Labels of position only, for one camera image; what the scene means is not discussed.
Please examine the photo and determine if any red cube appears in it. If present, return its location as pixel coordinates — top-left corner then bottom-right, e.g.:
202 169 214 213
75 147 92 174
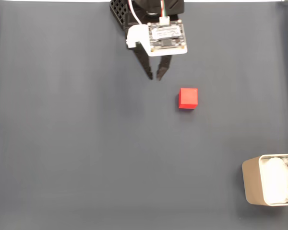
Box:
178 88 198 110

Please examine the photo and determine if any beige box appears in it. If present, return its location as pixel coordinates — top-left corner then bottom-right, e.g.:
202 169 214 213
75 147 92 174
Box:
241 153 288 207

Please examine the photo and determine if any blue-grey table mat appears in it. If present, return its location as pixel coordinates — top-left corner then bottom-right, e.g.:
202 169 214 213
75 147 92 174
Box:
0 1 288 230

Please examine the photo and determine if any white crumpled cloth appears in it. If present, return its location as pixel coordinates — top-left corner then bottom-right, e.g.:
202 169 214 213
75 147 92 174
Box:
264 156 288 204

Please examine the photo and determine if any white red servo wire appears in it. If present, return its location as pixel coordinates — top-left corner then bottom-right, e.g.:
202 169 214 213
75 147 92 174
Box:
128 0 144 25

